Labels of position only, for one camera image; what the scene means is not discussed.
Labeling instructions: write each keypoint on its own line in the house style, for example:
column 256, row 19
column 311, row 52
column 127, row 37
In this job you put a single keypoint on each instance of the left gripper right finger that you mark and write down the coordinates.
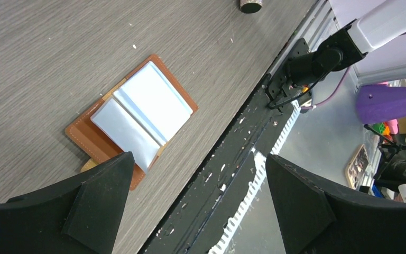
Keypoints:
column 317, row 215

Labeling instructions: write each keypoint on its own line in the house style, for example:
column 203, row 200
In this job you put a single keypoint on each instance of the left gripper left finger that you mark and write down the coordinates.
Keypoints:
column 80, row 214

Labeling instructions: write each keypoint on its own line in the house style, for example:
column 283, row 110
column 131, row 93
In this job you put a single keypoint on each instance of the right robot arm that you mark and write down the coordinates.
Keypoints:
column 344, row 48

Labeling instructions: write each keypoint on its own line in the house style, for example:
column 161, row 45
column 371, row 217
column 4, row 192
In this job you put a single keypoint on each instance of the glitter tube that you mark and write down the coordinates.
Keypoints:
column 250, row 6

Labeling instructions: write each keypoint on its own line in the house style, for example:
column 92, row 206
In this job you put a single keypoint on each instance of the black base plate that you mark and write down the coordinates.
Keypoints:
column 210, row 207

